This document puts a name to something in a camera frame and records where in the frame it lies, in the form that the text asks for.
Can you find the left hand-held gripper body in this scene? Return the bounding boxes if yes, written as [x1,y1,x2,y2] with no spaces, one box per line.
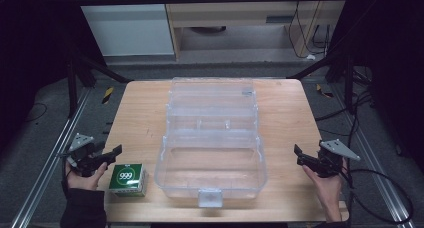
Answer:
[57,132,108,178]

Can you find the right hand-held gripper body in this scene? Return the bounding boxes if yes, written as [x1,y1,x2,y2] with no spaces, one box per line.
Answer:
[315,138,362,179]

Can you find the person's left hand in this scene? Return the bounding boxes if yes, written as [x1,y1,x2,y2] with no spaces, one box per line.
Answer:
[65,161,109,192]

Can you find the person's right hand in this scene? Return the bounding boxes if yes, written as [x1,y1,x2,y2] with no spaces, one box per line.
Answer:
[301,158,350,207]

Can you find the green medicine box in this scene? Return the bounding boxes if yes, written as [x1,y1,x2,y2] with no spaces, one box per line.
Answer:
[108,163,148,198]

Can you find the yellow black tape strip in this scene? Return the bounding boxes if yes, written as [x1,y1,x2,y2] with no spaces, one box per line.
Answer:
[315,83,335,99]
[101,86,115,105]

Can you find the black metal stand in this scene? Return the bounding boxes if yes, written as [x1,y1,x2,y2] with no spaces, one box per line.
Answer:
[285,51,357,115]
[64,47,134,120]

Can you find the clear plastic storage box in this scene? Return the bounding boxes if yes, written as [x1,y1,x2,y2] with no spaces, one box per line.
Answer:
[153,76,269,209]

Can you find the dark curtain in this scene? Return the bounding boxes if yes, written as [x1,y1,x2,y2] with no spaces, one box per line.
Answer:
[328,0,424,172]
[0,0,108,156]

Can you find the white cabinet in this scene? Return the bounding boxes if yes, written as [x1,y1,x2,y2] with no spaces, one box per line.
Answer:
[71,0,176,58]

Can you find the light wooden desk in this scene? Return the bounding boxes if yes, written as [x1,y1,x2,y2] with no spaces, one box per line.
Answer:
[161,0,352,61]

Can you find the aluminium floor rail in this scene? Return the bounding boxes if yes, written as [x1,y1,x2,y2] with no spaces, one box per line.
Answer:
[332,83,418,228]
[9,87,92,228]

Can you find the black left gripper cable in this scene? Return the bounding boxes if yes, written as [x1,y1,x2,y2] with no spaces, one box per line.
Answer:
[60,153,73,196]

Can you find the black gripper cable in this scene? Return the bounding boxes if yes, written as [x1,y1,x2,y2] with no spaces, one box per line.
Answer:
[339,167,415,225]
[60,153,73,196]

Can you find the black floor cables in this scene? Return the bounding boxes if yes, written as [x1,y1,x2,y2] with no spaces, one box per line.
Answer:
[314,89,376,149]

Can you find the thin black floor cable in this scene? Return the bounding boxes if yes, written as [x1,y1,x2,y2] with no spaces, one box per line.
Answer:
[23,102,48,124]

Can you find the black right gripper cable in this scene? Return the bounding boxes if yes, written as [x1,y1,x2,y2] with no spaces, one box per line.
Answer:
[339,167,415,225]

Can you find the black hanging cables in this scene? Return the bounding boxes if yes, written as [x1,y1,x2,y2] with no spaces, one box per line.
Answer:
[287,0,332,60]

